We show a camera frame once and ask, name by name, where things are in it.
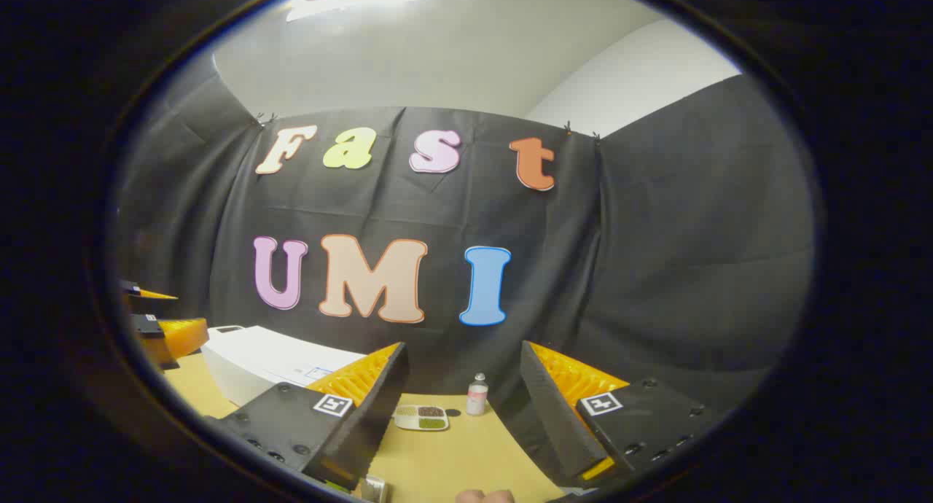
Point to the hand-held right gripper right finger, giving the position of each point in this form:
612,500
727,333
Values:
547,415

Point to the white microwave oven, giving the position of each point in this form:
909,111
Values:
255,361

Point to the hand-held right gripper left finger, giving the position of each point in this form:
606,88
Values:
379,408

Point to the small bottle with pink label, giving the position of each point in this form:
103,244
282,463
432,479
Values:
477,397

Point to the black backdrop cloth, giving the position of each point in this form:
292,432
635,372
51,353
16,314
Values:
656,270

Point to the small white tray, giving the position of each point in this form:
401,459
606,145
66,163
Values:
374,488

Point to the white divided seasoning dish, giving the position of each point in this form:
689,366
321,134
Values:
421,418

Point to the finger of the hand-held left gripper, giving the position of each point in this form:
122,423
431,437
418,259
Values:
142,291
175,339

